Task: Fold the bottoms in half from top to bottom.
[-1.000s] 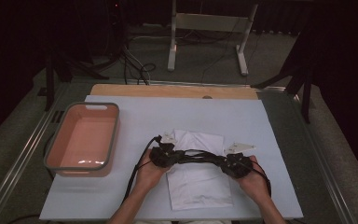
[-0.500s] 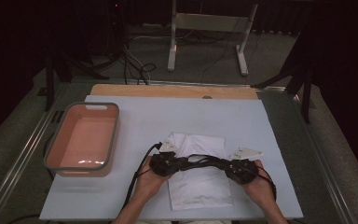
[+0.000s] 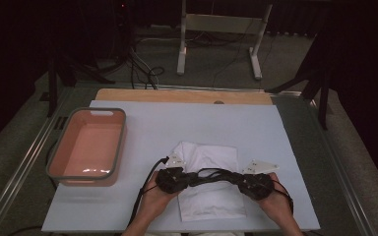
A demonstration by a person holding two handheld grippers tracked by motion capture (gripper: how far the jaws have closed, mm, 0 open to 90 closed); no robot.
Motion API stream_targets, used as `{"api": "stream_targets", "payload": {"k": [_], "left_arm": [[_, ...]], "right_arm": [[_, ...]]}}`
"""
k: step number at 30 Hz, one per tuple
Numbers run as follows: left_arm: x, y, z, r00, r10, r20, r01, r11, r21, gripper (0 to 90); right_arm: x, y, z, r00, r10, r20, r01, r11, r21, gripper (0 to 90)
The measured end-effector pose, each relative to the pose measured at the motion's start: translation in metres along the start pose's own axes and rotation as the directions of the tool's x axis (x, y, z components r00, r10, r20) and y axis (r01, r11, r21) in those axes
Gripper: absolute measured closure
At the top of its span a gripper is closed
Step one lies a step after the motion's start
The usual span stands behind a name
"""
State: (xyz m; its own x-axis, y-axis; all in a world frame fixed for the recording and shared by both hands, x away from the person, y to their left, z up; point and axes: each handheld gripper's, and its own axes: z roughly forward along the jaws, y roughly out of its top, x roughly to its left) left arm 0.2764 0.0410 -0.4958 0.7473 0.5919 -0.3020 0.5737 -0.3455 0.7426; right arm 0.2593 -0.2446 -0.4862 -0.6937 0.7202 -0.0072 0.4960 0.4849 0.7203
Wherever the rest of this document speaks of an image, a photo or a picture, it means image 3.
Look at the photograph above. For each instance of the black stand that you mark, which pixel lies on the black stand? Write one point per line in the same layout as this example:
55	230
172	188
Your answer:
323	105
52	75

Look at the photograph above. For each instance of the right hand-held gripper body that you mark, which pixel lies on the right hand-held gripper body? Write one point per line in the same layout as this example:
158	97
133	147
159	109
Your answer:
257	187

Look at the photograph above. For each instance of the person's right hand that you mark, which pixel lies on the person's right hand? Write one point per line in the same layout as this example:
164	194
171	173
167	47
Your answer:
277	206

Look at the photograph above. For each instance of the metal floor rail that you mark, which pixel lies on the metal floor rail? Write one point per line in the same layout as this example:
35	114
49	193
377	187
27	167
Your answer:
19	170
343	172

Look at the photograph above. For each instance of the person's left hand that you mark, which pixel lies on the person's left hand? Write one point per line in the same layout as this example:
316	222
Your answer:
154	203

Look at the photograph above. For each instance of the white board mat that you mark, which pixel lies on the white board mat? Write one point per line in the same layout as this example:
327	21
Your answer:
259	131

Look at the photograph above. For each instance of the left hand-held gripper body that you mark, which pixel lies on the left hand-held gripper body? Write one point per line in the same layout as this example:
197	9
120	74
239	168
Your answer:
172	180

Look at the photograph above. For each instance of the white shorts with black waistband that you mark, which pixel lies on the white shorts with black waistband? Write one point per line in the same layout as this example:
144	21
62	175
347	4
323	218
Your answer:
210	203

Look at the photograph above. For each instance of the dark equipment rack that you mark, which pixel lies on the dark equipment rack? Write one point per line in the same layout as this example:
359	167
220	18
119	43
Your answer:
122	19

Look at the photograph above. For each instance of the pink basin with grey rim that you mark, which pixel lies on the pink basin with grey rim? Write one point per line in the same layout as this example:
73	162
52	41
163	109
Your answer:
88	147

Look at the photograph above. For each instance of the white metal stand frame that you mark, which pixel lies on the white metal stand frame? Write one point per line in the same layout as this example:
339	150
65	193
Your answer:
223	23

